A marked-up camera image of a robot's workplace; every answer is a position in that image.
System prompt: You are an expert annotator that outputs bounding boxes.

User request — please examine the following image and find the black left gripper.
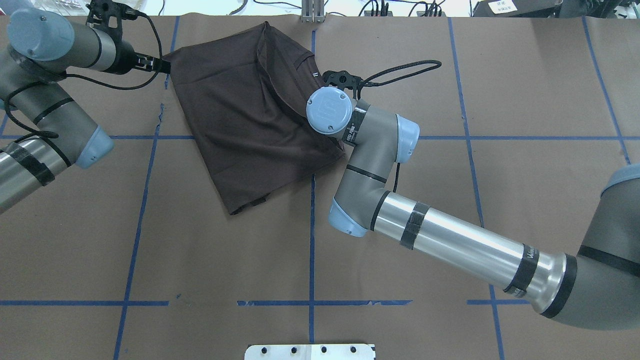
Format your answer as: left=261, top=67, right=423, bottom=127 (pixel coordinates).
left=86, top=0, right=171, bottom=75

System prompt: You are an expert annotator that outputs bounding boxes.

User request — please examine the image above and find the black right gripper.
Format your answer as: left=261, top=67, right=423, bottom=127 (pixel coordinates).
left=322, top=70, right=363, bottom=91

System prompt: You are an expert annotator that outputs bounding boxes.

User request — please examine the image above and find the dark brown t-shirt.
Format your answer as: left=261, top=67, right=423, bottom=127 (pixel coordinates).
left=167, top=22, right=345, bottom=215

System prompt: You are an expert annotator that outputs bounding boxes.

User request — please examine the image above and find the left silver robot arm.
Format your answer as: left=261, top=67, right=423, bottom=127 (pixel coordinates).
left=0, top=0, right=170, bottom=212

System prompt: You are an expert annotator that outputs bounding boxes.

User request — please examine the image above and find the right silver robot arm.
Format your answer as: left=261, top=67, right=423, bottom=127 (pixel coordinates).
left=306, top=71, right=640, bottom=331

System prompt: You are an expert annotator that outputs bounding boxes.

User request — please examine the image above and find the black box with label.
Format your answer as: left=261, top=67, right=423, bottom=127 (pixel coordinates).
left=472, top=0, right=601, bottom=18

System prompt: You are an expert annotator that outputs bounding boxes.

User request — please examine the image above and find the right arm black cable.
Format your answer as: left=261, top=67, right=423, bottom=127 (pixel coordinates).
left=357, top=60, right=443, bottom=193

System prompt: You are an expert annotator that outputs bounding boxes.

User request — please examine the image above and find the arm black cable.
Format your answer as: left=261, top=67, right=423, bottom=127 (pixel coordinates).
left=357, top=60, right=443, bottom=193
left=5, top=9, right=165, bottom=143

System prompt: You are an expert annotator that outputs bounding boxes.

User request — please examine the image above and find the aluminium frame post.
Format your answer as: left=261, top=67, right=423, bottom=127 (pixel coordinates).
left=301, top=0, right=327, bottom=24

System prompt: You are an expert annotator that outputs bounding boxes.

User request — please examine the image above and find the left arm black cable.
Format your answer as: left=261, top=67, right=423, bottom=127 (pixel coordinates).
left=5, top=9, right=165, bottom=143

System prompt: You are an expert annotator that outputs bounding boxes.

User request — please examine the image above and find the white pedestal column base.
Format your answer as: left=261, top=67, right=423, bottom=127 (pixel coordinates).
left=244, top=342, right=377, bottom=360

